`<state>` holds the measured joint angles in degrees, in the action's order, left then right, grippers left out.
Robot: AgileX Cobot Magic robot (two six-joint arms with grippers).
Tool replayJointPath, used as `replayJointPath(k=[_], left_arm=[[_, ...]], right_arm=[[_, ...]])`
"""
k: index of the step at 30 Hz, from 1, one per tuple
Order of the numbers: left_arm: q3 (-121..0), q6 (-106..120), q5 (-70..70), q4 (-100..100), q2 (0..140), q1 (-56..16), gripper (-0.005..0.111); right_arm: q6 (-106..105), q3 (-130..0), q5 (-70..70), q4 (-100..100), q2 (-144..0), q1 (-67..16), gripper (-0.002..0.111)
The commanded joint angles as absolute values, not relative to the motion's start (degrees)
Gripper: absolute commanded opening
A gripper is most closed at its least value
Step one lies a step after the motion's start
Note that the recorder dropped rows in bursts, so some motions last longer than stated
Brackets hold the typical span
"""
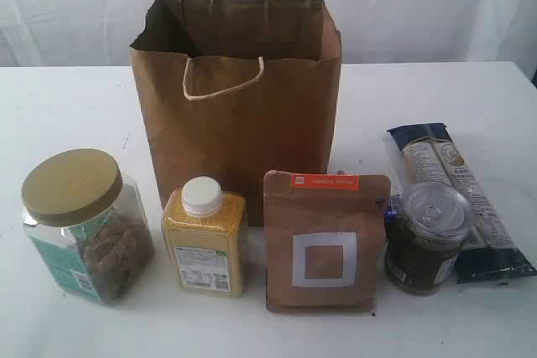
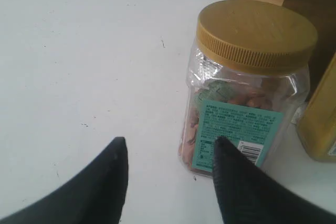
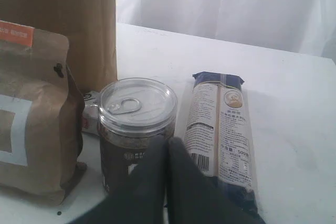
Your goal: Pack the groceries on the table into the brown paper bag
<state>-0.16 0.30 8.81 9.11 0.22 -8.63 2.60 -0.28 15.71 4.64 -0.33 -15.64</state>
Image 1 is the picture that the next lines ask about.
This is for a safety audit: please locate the yellow millet bottle white cap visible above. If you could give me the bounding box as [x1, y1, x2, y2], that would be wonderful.
[162, 176, 248, 297]

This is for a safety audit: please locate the clear jar gold lid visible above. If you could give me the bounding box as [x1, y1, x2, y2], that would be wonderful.
[21, 148, 154, 304]

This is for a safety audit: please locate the brown paper shopping bag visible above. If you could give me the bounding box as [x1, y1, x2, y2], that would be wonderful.
[130, 0, 341, 225]

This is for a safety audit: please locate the small white blue packet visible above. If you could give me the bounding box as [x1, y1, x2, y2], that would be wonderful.
[384, 195, 402, 223]

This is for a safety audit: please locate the brown kraft pouch orange label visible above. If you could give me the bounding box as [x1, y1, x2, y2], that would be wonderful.
[263, 170, 391, 313]

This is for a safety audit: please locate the dark clear pull-tab jar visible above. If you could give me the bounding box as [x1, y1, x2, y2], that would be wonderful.
[384, 181, 477, 295]

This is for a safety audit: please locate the dark blue pasta packet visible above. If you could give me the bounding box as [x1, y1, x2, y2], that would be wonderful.
[388, 122, 536, 283]

